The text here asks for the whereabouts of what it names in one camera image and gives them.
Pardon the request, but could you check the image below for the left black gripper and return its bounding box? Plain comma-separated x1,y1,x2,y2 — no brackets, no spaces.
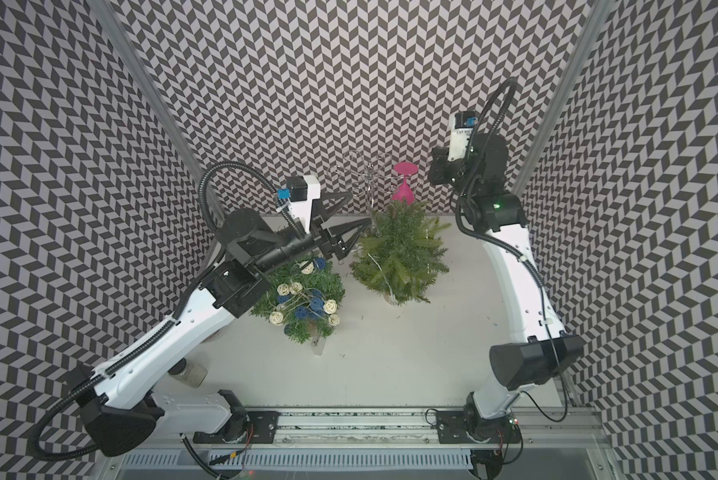
252,192,370,277

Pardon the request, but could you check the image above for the thin wire fairy light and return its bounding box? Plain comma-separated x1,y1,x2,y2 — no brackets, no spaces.
358,203,444,301

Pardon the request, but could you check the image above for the light green fern tree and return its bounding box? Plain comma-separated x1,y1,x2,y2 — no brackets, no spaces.
349,200,451,307

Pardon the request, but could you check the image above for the dark green christmas tree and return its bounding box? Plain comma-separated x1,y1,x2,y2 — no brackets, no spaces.
250,254,347,346

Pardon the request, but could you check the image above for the rattan ball string light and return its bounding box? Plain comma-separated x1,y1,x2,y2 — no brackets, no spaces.
267,256,343,337

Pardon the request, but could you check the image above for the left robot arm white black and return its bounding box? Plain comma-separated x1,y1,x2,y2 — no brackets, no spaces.
27,161,371,462

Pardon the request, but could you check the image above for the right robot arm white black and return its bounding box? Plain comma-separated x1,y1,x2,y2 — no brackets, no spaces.
428,78,585,445

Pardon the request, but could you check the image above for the pink hourglass ornament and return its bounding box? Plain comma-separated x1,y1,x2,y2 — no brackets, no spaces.
392,161,419,205

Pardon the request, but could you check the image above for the chrome jewelry stand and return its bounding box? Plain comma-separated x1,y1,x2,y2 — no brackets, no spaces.
332,149,396,214

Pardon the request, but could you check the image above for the glass spice jar black lid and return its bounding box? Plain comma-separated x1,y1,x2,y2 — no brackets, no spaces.
168,358,208,389

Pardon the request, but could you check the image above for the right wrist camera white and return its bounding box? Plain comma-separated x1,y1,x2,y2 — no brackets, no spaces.
448,110,479,162

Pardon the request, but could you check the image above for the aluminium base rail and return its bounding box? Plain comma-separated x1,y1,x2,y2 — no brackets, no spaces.
103,405,612,480

